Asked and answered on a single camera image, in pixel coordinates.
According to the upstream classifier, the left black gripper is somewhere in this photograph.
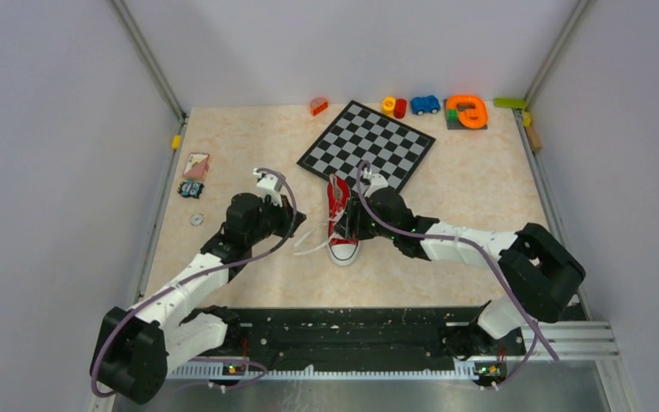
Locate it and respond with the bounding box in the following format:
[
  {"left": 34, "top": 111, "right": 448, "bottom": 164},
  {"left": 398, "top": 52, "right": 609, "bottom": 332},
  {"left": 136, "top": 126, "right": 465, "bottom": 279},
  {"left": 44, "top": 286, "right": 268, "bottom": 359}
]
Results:
[{"left": 246, "top": 191, "right": 306, "bottom": 245}]

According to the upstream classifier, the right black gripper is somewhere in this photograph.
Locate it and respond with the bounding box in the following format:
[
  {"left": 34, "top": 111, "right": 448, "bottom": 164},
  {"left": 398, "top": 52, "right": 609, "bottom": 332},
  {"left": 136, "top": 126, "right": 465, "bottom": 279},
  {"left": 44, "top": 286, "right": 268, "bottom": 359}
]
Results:
[{"left": 334, "top": 197, "right": 397, "bottom": 241}]

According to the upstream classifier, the red canvas sneaker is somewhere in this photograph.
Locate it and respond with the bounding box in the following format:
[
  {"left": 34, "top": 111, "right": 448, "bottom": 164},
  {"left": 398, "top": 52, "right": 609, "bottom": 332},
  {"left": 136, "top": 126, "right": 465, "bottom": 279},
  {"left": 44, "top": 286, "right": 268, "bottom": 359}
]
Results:
[{"left": 293, "top": 174, "right": 361, "bottom": 267}]

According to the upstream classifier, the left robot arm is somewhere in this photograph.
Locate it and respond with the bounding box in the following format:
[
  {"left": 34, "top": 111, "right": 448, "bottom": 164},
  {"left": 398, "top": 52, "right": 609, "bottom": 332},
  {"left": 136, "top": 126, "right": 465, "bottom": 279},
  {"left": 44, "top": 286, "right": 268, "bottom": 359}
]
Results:
[{"left": 88, "top": 190, "right": 306, "bottom": 404}]

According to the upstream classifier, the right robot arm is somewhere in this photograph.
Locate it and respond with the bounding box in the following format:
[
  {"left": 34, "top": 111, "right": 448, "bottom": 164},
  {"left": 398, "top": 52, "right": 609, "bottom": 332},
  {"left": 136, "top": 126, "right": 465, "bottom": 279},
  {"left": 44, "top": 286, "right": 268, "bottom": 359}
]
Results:
[{"left": 333, "top": 188, "right": 586, "bottom": 354}]

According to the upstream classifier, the black grey checkerboard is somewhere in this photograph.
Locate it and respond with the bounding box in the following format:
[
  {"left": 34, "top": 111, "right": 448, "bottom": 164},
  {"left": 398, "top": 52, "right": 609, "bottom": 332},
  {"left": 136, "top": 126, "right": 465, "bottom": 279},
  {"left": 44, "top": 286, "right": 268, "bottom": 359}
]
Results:
[{"left": 297, "top": 100, "right": 436, "bottom": 192}]

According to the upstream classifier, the small blue toy robot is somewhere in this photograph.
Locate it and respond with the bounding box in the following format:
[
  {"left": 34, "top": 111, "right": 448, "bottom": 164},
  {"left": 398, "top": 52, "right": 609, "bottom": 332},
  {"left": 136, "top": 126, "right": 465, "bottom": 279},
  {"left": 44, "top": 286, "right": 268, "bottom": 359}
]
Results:
[{"left": 177, "top": 180, "right": 204, "bottom": 199}]

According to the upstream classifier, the pink tangram card box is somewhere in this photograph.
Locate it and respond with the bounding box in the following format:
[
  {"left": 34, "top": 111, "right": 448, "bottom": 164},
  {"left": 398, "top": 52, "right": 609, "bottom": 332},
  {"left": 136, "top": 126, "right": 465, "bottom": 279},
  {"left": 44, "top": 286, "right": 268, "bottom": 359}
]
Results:
[{"left": 182, "top": 153, "right": 211, "bottom": 181}]

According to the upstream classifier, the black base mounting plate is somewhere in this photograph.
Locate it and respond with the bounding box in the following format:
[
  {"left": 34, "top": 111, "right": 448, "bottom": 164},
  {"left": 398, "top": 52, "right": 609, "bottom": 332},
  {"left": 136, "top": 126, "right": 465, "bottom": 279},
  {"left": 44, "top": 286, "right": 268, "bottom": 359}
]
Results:
[{"left": 192, "top": 306, "right": 586, "bottom": 377}]

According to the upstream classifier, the red toy cylinder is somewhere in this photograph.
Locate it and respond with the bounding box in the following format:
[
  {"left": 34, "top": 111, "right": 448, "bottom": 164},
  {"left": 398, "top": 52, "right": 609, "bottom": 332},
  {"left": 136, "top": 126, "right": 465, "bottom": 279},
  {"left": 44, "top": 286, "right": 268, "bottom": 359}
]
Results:
[{"left": 393, "top": 99, "right": 408, "bottom": 119}]

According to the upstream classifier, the yellow toy cylinder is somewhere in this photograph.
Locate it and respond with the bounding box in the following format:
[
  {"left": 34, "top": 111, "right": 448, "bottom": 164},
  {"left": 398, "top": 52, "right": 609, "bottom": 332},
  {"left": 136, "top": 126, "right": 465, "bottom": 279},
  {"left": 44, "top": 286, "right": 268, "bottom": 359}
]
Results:
[{"left": 381, "top": 96, "right": 396, "bottom": 117}]

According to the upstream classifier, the orange half-round toy block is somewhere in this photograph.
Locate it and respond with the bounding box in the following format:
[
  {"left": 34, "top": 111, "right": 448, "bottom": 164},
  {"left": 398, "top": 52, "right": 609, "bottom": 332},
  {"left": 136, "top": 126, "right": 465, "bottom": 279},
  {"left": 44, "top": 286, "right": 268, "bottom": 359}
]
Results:
[{"left": 309, "top": 97, "right": 329, "bottom": 117}]

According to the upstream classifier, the blue toy car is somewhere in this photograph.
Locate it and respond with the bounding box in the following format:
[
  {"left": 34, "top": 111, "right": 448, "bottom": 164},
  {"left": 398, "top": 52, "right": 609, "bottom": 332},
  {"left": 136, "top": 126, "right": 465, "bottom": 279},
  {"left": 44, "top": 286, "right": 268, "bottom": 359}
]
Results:
[{"left": 410, "top": 95, "right": 441, "bottom": 116}]

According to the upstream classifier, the orange curved track toy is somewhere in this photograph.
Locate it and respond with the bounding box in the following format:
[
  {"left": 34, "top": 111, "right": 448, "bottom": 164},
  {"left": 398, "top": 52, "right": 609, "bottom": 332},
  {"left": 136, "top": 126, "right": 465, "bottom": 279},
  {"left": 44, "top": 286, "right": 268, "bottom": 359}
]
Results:
[{"left": 444, "top": 94, "right": 489, "bottom": 130}]

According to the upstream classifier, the green flat block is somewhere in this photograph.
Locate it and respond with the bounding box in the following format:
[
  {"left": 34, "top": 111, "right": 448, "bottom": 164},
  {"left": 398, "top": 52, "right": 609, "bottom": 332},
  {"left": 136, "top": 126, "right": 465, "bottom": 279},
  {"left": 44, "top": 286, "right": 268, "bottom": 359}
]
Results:
[{"left": 493, "top": 97, "right": 528, "bottom": 110}]

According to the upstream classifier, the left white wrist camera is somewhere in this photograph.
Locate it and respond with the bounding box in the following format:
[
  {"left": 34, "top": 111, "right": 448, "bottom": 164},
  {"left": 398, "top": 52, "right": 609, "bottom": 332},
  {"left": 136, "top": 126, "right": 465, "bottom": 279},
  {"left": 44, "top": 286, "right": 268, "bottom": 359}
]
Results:
[{"left": 253, "top": 167, "right": 285, "bottom": 206}]

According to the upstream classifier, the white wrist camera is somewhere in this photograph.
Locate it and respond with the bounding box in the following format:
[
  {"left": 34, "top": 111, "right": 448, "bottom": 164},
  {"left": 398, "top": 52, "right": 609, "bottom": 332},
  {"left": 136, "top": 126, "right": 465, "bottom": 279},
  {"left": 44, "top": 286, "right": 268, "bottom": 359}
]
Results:
[
  {"left": 253, "top": 167, "right": 285, "bottom": 206},
  {"left": 360, "top": 171, "right": 389, "bottom": 198}
]

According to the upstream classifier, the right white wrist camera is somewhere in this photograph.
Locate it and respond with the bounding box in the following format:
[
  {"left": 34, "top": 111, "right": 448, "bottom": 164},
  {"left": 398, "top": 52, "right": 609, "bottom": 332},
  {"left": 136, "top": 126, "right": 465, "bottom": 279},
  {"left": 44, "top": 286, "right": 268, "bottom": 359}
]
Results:
[{"left": 360, "top": 171, "right": 389, "bottom": 198}]

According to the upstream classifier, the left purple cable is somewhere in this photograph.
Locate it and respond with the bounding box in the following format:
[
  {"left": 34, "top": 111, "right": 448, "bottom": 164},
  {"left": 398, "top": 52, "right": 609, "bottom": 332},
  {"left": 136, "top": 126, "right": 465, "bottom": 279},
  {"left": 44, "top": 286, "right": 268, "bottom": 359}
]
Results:
[{"left": 90, "top": 167, "right": 299, "bottom": 399}]

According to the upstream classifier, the wooden block on rail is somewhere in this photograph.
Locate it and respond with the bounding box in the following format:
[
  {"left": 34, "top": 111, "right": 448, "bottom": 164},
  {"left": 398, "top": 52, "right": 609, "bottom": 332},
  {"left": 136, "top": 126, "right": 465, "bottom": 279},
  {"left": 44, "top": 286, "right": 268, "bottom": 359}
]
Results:
[{"left": 524, "top": 125, "right": 543, "bottom": 153}]

